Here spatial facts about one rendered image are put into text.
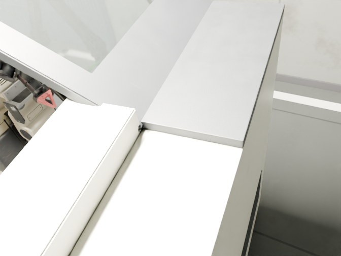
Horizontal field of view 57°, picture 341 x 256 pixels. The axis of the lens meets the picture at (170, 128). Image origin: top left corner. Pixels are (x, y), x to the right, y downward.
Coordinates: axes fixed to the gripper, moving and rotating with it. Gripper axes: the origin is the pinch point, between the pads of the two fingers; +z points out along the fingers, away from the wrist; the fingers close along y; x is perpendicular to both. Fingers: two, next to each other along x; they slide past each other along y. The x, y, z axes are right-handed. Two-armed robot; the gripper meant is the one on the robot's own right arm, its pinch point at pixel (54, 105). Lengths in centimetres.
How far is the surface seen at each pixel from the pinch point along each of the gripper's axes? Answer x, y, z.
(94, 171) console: -26, 72, 28
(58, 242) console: -41, 74, 32
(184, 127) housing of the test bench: -2, 74, 36
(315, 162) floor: 125, -23, 152
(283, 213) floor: 72, -25, 150
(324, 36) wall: 210, -8, 90
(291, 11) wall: 205, -14, 56
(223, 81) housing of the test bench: 19, 73, 36
